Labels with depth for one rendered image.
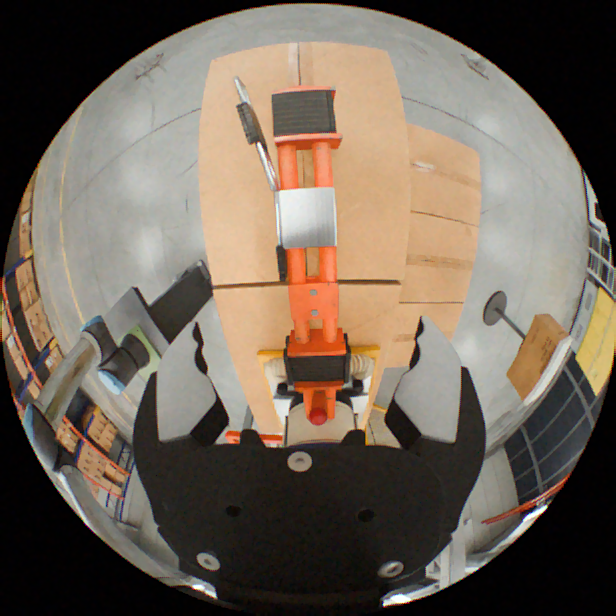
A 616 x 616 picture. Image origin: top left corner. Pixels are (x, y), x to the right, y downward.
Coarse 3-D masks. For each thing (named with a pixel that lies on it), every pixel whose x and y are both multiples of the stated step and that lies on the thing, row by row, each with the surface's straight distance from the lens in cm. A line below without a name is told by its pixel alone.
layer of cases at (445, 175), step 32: (416, 128) 96; (416, 160) 91; (448, 160) 100; (416, 192) 88; (448, 192) 97; (480, 192) 112; (416, 224) 89; (448, 224) 97; (416, 256) 91; (448, 256) 100; (416, 288) 97; (448, 288) 107; (416, 320) 106; (448, 320) 117
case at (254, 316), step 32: (224, 288) 46; (256, 288) 43; (352, 288) 43; (384, 288) 44; (224, 320) 49; (256, 320) 47; (288, 320) 46; (320, 320) 45; (352, 320) 46; (384, 320) 48; (256, 352) 53; (384, 352) 54; (256, 384) 62; (256, 416) 77
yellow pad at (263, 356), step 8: (264, 352) 50; (272, 352) 50; (280, 352) 50; (264, 360) 51; (264, 376) 55; (272, 384) 56; (280, 384) 54; (272, 392) 59; (280, 392) 54; (288, 392) 58; (296, 392) 57; (272, 400) 62; (280, 416) 68; (280, 424) 74
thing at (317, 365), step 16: (288, 336) 34; (320, 336) 32; (288, 352) 30; (304, 352) 30; (320, 352) 30; (336, 352) 30; (288, 368) 33; (304, 368) 33; (320, 368) 33; (336, 368) 34; (288, 384) 35; (304, 384) 36; (320, 384) 35; (336, 384) 35
